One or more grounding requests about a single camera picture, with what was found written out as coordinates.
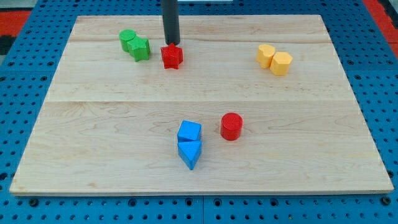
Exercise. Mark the red star block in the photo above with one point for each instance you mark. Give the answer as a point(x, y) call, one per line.
point(172, 56)

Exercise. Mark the green star block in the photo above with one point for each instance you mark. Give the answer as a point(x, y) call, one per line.
point(139, 48)

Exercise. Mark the blue cube block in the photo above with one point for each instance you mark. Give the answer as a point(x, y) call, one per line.
point(189, 131)

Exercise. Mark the red cylinder block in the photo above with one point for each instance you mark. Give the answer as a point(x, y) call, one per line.
point(231, 126)

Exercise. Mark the blue triangle block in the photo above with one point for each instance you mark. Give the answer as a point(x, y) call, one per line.
point(190, 152)

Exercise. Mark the light wooden board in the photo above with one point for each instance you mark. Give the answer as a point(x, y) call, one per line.
point(259, 106)

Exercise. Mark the yellow heart block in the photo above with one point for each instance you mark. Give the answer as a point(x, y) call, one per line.
point(264, 55)

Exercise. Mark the yellow hexagon block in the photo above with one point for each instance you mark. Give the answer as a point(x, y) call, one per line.
point(280, 63)

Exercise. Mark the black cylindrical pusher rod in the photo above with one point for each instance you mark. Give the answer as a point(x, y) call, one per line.
point(170, 18)

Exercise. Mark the green cylinder block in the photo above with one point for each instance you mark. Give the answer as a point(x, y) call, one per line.
point(125, 36)

